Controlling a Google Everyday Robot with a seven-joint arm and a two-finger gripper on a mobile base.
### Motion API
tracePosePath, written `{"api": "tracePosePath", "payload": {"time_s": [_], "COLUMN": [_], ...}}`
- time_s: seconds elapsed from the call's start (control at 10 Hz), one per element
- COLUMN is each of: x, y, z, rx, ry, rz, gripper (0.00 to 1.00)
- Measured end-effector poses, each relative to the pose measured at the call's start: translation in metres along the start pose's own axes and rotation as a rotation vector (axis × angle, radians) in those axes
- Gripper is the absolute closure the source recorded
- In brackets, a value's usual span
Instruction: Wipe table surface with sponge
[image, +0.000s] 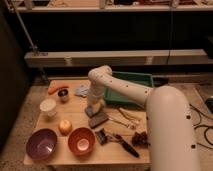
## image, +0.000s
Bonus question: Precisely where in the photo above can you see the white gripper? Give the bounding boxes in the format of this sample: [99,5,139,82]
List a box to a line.
[87,87,106,113]

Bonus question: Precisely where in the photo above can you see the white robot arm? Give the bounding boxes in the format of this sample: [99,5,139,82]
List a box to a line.
[87,65,201,171]

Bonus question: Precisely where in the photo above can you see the grey cloth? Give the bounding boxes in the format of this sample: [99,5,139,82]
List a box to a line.
[75,84,89,97]

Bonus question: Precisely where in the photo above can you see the green plastic tray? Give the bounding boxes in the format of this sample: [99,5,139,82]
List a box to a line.
[104,71,154,107]

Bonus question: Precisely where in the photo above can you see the dark rectangular block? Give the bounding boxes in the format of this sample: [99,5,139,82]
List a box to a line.
[88,114,108,129]

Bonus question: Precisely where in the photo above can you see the small metal cup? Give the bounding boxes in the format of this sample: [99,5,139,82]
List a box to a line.
[58,89,69,103]

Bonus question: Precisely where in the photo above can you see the orange carrot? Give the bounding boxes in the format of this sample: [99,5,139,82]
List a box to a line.
[47,84,69,95]

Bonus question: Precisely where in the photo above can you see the small dark clip object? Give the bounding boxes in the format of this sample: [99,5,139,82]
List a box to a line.
[95,129,108,145]

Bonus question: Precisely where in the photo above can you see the yellow apple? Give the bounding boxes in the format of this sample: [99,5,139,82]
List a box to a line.
[58,120,72,135]

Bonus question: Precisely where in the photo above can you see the orange bowl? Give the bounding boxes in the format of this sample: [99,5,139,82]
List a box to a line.
[68,127,95,156]

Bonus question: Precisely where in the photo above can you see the metal spoon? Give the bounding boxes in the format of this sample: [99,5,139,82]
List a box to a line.
[108,116,136,130]

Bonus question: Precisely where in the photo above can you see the white cup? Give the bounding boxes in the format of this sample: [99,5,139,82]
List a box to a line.
[40,99,56,117]

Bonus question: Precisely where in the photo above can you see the dark brown clump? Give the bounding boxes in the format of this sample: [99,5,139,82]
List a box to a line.
[131,131,148,147]

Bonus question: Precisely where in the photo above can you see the purple bowl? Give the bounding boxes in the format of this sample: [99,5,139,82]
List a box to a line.
[26,128,57,160]

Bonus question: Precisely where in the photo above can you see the metal diagonal pole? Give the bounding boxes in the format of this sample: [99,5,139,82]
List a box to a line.
[9,0,47,56]

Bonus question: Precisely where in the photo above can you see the white shelf beam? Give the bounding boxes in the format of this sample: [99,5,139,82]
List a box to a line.
[24,49,213,68]

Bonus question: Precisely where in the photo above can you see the black handled tool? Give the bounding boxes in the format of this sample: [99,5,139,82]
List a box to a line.
[113,134,140,158]

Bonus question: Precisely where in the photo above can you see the black floor cable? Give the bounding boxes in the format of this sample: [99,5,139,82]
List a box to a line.
[189,103,213,150]

